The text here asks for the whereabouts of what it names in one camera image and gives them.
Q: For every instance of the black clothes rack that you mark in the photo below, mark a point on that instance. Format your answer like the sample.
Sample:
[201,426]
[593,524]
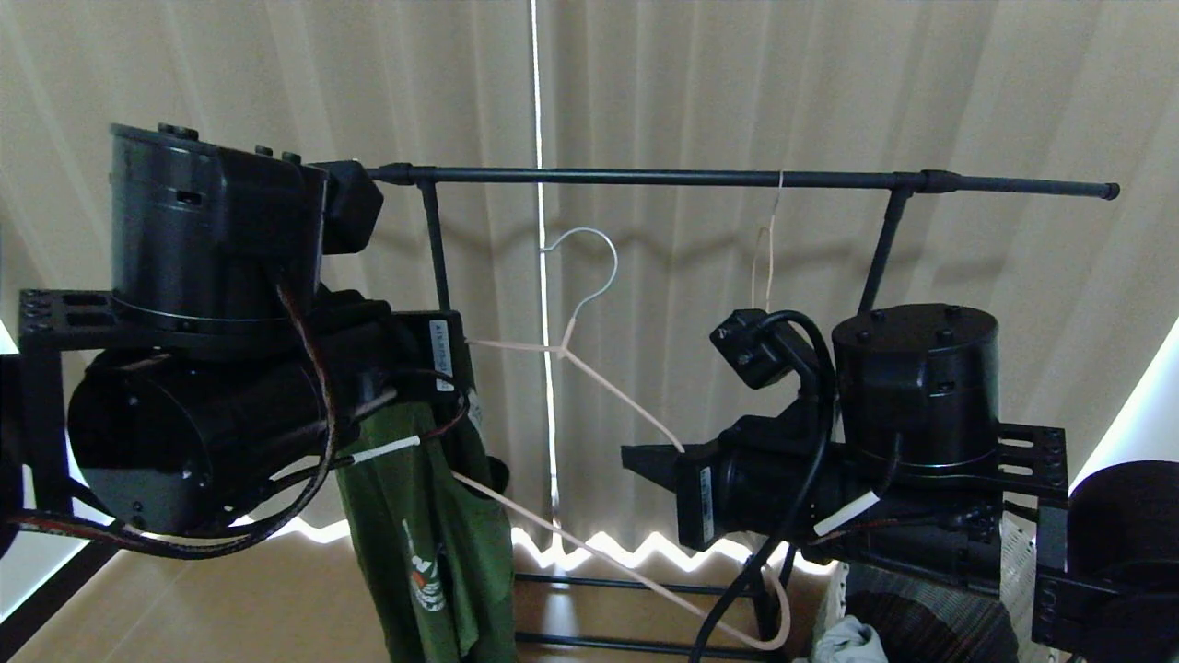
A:
[645,175]

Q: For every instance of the pink clothes hanger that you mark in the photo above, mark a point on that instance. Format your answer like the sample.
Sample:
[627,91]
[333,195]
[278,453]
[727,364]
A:
[779,198]
[564,348]

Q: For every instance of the pale grey garment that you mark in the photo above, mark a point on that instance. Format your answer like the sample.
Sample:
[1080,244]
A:
[847,645]

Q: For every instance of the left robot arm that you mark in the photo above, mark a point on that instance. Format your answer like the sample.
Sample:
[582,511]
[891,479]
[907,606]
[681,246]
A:
[212,239]

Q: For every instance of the white laundry basket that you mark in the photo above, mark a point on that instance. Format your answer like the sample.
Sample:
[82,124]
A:
[921,617]

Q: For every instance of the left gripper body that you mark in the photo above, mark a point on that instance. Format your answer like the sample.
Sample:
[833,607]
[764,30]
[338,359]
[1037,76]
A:
[184,442]

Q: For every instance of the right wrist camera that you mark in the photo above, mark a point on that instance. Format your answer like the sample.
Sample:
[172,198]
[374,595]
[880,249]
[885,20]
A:
[751,345]

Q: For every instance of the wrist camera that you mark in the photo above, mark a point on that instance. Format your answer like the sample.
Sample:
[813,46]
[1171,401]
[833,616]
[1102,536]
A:
[350,207]
[751,345]

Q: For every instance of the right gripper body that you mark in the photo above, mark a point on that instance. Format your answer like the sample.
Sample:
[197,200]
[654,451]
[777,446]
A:
[746,488]

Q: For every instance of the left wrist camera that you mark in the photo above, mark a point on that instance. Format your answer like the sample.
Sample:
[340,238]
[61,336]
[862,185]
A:
[350,207]

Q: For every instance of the green long-sleeved shirt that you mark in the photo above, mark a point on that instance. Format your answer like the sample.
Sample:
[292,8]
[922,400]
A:
[414,552]

